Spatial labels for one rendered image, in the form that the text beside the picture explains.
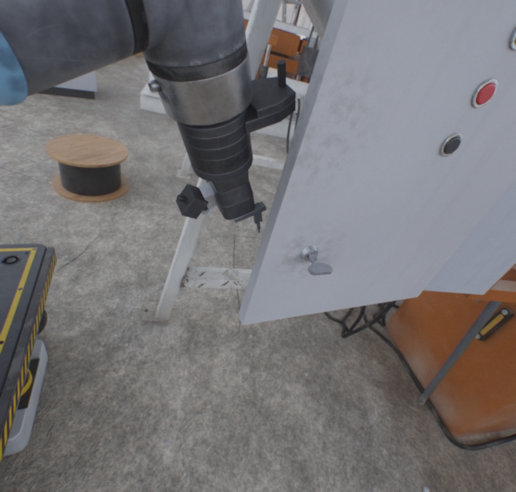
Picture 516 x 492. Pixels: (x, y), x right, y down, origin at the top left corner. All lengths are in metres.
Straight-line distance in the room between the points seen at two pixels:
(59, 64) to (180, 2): 0.09
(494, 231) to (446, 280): 0.14
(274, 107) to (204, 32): 0.11
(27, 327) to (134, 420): 0.42
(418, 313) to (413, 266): 0.85
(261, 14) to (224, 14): 0.56
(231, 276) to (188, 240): 0.24
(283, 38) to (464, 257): 3.34
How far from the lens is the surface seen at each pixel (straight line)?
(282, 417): 1.18
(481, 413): 1.38
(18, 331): 0.94
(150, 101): 3.46
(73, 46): 0.23
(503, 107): 0.50
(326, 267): 0.41
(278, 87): 0.36
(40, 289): 1.02
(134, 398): 1.15
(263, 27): 0.83
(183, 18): 0.26
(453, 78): 0.41
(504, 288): 0.97
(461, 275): 0.78
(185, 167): 2.21
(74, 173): 1.90
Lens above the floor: 1.05
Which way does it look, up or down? 35 degrees down
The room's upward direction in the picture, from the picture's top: 17 degrees clockwise
